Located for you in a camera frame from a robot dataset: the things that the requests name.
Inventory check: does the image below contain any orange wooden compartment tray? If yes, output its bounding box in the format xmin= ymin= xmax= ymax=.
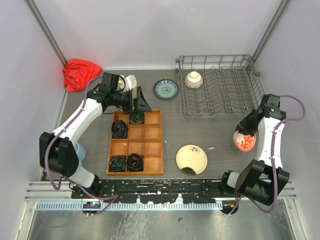
xmin=106 ymin=109 xmax=164 ymax=177

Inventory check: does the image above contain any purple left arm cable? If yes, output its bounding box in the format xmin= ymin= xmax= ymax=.
xmin=43 ymin=74 xmax=121 ymax=217

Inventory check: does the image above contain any red orange patterned bowl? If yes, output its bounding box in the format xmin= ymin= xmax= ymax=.
xmin=233 ymin=130 xmax=257 ymax=152

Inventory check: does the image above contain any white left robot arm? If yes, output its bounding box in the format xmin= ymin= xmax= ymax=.
xmin=39 ymin=72 xmax=152 ymax=198

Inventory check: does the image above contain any red crumpled cloth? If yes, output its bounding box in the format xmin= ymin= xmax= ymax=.
xmin=62 ymin=58 xmax=102 ymax=93

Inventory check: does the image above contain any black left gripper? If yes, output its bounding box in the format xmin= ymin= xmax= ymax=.
xmin=112 ymin=86 xmax=153 ymax=115

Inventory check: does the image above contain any black orange rolled tie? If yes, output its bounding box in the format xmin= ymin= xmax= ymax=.
xmin=126 ymin=153 xmax=144 ymax=172

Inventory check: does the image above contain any blue green patterned plate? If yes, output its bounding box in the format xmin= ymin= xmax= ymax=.
xmin=153 ymin=79 xmax=179 ymax=100

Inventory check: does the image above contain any yellow green ceramic mug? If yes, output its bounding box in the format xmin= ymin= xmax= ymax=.
xmin=118 ymin=75 xmax=137 ymax=93

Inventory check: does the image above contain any white purple patterned bowl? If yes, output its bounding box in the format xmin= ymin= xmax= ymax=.
xmin=184 ymin=71 xmax=204 ymax=89

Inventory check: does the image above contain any blue yellow rolled tie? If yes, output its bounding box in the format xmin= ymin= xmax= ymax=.
xmin=129 ymin=111 xmax=145 ymax=125

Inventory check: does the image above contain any dark brown rolled tie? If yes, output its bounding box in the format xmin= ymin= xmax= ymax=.
xmin=111 ymin=119 xmax=129 ymax=139

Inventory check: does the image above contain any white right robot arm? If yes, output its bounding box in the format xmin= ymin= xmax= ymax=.
xmin=219 ymin=94 xmax=290 ymax=206

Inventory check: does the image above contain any light blue ceramic mug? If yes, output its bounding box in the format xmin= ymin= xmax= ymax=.
xmin=74 ymin=143 xmax=86 ymax=163

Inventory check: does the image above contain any grey wire dish rack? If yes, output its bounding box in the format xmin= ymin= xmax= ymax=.
xmin=175 ymin=54 xmax=264 ymax=118

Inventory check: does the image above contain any cream plate with flower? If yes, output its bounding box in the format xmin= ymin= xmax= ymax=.
xmin=176 ymin=144 xmax=208 ymax=175

